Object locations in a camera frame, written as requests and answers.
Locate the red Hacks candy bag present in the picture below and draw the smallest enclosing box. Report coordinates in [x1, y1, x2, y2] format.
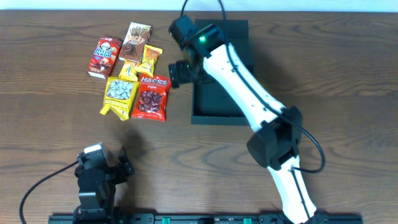
[131, 73, 171, 122]

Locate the dark green gift box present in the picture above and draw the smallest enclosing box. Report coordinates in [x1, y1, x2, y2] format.
[191, 20, 255, 126]

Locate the yellow candy bag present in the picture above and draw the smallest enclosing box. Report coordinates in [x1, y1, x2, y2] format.
[99, 77, 139, 121]

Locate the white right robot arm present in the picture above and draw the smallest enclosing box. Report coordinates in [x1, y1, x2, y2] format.
[169, 16, 317, 223]

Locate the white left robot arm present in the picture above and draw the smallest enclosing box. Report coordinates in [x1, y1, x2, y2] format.
[72, 142, 134, 223]

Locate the yellow orange snack packet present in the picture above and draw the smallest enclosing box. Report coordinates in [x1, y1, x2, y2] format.
[136, 45, 163, 77]

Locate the small yellow snack packet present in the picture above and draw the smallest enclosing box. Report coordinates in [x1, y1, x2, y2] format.
[119, 60, 139, 82]

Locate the brown Pocky box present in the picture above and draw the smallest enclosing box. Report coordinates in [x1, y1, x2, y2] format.
[119, 22, 152, 63]

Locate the red Hello Panda box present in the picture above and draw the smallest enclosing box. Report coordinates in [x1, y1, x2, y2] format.
[86, 37, 122, 79]

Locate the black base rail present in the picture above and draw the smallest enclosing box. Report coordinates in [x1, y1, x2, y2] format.
[48, 212, 364, 224]

